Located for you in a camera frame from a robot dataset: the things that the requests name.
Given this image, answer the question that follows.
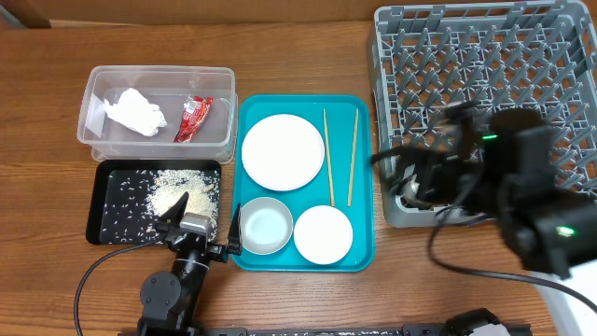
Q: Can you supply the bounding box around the grey rice bowl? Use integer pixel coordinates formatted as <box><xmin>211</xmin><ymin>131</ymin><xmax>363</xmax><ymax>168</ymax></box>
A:
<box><xmin>240</xmin><ymin>197</ymin><xmax>294</xmax><ymax>255</ymax></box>

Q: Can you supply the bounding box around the large white plate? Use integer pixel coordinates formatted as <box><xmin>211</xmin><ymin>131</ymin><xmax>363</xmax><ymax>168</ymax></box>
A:
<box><xmin>241</xmin><ymin>114</ymin><xmax>325</xmax><ymax>191</ymax></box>

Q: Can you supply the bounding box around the teal serving tray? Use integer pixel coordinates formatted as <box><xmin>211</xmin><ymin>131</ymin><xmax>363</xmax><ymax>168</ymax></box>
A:
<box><xmin>232</xmin><ymin>94</ymin><xmax>374</xmax><ymax>273</ymax></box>

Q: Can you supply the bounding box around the wooden chopstick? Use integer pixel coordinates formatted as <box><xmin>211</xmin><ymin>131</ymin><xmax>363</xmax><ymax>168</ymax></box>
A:
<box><xmin>347</xmin><ymin>108</ymin><xmax>359</xmax><ymax>207</ymax></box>
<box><xmin>323</xmin><ymin>109</ymin><xmax>336</xmax><ymax>207</ymax></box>

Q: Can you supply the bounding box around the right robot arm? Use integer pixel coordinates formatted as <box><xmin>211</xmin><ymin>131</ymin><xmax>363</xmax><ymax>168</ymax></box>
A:
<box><xmin>370</xmin><ymin>101</ymin><xmax>596</xmax><ymax>335</ymax></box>

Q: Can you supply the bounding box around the white napkin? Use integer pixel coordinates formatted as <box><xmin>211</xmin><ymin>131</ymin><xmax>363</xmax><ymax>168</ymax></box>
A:
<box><xmin>104</xmin><ymin>88</ymin><xmax>167</xmax><ymax>137</ymax></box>

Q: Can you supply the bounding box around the red snack wrapper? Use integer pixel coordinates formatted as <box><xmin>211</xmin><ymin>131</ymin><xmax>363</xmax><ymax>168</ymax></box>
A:
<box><xmin>174</xmin><ymin>96</ymin><xmax>214</xmax><ymax>143</ymax></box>

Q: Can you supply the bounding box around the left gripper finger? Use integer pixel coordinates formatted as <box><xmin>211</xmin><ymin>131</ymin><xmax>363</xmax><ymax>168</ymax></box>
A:
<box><xmin>158</xmin><ymin>192</ymin><xmax>189</xmax><ymax>225</ymax></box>
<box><xmin>227</xmin><ymin>203</ymin><xmax>243</xmax><ymax>256</ymax></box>

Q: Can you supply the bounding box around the white rice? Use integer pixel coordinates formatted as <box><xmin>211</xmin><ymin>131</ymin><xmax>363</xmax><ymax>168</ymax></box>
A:
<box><xmin>100</xmin><ymin>168</ymin><xmax>220</xmax><ymax>244</ymax></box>

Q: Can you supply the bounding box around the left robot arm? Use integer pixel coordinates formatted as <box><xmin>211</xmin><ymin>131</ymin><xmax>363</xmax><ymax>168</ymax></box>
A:
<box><xmin>136</xmin><ymin>193</ymin><xmax>243</xmax><ymax>335</ymax></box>

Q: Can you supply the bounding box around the clear plastic bin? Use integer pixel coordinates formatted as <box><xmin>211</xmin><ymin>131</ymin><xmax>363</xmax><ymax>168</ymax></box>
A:
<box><xmin>76</xmin><ymin>65</ymin><xmax>238</xmax><ymax>164</ymax></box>

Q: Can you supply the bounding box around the black tray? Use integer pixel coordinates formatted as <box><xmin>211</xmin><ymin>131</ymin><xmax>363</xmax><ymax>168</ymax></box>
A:
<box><xmin>86</xmin><ymin>160</ymin><xmax>221</xmax><ymax>245</ymax></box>

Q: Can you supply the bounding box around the white cup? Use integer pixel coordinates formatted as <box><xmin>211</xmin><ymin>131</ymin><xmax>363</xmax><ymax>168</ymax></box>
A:
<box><xmin>402</xmin><ymin>176</ymin><xmax>421</xmax><ymax>207</ymax></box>

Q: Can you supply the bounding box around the grey dishwasher rack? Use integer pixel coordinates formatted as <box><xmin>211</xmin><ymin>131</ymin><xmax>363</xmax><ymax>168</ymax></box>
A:
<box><xmin>366</xmin><ymin>0</ymin><xmax>597</xmax><ymax>229</ymax></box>

